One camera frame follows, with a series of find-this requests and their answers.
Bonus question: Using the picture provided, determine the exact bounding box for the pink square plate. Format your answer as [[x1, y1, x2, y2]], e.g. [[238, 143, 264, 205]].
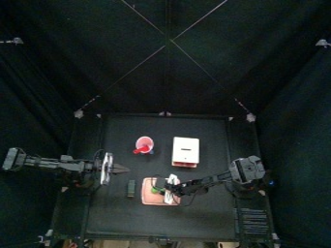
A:
[[141, 176, 182, 207]]

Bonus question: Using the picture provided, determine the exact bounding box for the dark rectangular block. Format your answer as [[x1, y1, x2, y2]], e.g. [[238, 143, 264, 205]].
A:
[[125, 179, 137, 199]]

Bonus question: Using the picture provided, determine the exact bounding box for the red and pink toy cup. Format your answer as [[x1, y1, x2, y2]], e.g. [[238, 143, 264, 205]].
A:
[[132, 136, 156, 156]]

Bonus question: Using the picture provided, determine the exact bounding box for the white box with red base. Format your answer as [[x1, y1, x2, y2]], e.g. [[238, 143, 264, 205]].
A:
[[170, 136, 201, 170]]

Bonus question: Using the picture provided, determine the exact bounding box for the printed label sheet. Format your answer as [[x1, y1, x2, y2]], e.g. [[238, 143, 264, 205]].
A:
[[234, 206, 270, 237]]

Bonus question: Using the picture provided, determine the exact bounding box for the thin diagonal cord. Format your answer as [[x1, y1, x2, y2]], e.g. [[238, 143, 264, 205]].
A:
[[78, 0, 228, 112], [118, 0, 253, 114]]

